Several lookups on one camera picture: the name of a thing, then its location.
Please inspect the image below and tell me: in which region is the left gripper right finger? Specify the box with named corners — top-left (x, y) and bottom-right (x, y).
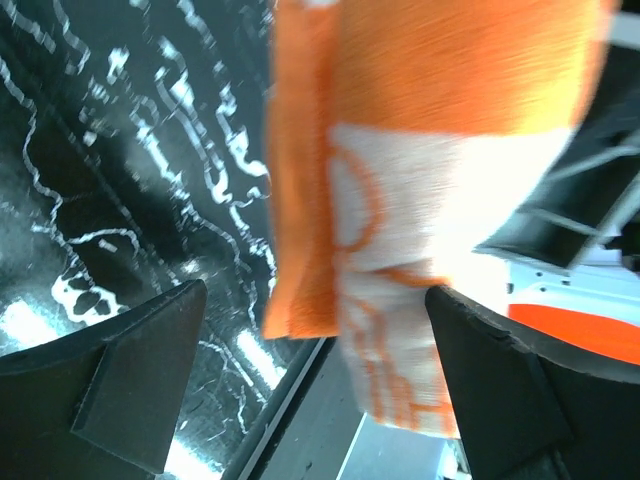
top-left (425, 287), bottom-right (639, 479)

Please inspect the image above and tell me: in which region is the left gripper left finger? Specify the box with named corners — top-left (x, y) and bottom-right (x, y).
top-left (1, 280), bottom-right (207, 479)

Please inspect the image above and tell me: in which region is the orange and cream Doraemon towel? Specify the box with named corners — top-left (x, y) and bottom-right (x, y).
top-left (263, 1), bottom-right (619, 438)

